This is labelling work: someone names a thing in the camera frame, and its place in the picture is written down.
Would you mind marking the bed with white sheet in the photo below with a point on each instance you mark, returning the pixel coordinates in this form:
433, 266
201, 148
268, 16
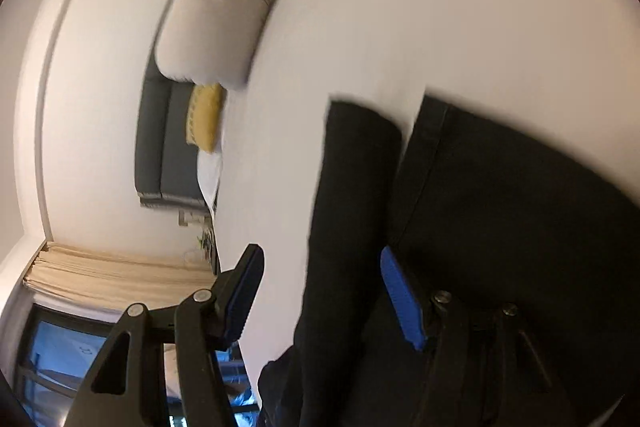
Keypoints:
400, 7

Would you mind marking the grey upholstered headboard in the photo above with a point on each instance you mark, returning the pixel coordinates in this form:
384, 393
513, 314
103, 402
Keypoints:
165, 147

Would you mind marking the large dark-framed window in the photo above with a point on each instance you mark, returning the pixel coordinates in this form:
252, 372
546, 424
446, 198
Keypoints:
50, 357

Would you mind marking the white wall outlet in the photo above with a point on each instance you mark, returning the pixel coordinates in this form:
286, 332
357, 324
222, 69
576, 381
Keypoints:
192, 218

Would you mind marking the black denim pants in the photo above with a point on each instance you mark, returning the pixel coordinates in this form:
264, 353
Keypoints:
500, 207

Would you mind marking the dark grey nightstand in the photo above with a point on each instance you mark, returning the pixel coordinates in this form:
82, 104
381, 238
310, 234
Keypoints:
215, 252

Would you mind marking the folded light grey duvet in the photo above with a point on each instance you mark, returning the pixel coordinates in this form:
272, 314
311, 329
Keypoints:
215, 22

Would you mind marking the beige curtain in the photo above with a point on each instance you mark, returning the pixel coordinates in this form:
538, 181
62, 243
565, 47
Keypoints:
115, 274

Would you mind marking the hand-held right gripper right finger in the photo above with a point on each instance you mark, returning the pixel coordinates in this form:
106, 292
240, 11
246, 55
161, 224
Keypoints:
400, 302

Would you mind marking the yellow pillow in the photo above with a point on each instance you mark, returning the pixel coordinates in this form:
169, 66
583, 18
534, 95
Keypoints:
205, 117

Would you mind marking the white pillow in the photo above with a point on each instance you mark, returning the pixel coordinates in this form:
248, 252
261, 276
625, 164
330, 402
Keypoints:
210, 177

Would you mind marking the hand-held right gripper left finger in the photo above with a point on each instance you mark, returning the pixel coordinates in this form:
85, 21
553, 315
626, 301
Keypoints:
240, 303

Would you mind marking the small green plant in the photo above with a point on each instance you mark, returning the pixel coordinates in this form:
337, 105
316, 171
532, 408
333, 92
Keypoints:
205, 240

